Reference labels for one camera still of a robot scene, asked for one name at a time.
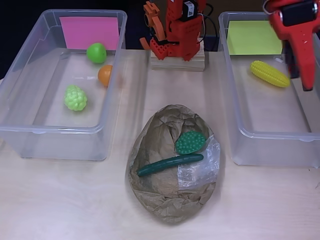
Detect green toy apple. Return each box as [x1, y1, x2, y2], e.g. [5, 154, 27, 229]
[86, 42, 108, 65]

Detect plastic table clamp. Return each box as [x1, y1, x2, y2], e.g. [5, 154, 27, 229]
[139, 1, 168, 61]

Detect wooden base block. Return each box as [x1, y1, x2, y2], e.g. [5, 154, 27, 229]
[150, 37, 206, 73]

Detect pink sticky note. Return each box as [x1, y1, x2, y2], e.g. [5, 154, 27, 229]
[59, 16, 120, 51]

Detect dark green bumpy toy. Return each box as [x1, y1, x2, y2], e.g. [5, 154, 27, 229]
[174, 131, 207, 155]

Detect dark green toy cucumber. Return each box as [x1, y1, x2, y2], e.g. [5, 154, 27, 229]
[136, 153, 205, 177]

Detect crumpled brown paper bag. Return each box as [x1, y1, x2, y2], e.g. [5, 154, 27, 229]
[127, 104, 221, 225]

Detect yellow toy corn cob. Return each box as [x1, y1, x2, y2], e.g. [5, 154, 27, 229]
[249, 59, 291, 88]

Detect toy orange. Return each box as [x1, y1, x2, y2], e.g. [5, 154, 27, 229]
[97, 64, 114, 88]

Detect clear plastic bin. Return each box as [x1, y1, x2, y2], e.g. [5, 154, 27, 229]
[218, 11, 320, 168]
[0, 9, 128, 161]

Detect light green toy grapes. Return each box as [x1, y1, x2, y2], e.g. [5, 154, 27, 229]
[64, 84, 89, 112]

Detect yellow sticky note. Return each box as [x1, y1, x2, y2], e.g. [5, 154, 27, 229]
[226, 20, 285, 56]

